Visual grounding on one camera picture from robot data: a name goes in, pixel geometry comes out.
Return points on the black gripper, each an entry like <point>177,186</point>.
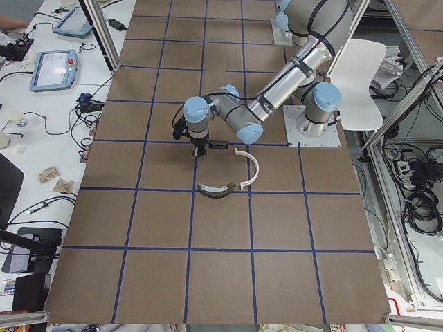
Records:
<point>199,142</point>

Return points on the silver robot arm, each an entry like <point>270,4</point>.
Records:
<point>319,30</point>

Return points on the dark grey brake pad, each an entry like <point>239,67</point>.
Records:
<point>218,144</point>

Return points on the green curved brake shoe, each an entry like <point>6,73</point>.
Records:
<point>216,192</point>

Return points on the white curved plastic clip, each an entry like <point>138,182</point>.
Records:
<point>253,168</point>

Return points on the black power adapter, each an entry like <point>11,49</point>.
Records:
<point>117,25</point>

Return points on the near blue teach pendant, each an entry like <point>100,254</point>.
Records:
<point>54,70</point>

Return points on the blue teach pendant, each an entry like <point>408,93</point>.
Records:
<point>54,70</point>
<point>73,24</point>

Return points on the white chair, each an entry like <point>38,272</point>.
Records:
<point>353,74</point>

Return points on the far blue teach pendant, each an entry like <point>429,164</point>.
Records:
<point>73,24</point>

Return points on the white paper cup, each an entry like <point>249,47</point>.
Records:
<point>18,118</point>

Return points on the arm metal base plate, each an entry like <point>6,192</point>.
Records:
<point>301,133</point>
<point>281,35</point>

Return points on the aluminium frame post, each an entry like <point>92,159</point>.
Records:
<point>101,32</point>

